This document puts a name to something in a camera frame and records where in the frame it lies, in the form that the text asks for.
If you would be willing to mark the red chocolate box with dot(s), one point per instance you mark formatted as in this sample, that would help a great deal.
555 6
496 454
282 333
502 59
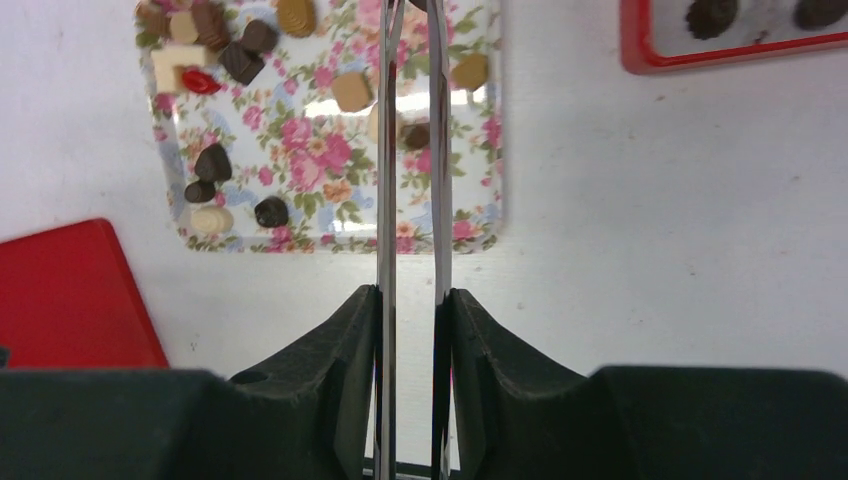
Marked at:
664 36

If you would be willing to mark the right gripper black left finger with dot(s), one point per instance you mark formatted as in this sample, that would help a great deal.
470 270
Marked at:
300 414

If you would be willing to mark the metal serving tongs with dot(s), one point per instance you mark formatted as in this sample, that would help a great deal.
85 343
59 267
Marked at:
385 449

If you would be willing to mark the dark rose round chocolate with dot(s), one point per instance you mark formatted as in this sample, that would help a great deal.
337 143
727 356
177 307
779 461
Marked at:
271 212

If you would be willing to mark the red lips chocolate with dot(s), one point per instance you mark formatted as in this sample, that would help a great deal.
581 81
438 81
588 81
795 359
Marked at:
199 82

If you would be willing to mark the dark teardrop chocolate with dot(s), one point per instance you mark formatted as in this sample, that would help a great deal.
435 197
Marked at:
213 164

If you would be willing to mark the red box lid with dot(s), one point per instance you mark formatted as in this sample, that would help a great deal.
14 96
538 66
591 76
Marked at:
69 300

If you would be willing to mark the dark round ridged chocolate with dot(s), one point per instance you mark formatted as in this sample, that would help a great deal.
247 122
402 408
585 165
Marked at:
199 192

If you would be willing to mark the floral rectangular tray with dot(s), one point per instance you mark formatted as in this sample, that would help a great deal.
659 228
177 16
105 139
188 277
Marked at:
285 136

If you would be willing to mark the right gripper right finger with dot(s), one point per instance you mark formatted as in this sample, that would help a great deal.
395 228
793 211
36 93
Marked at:
522 415

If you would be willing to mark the white swirl oval chocolate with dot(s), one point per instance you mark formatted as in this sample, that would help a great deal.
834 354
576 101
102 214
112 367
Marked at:
211 220

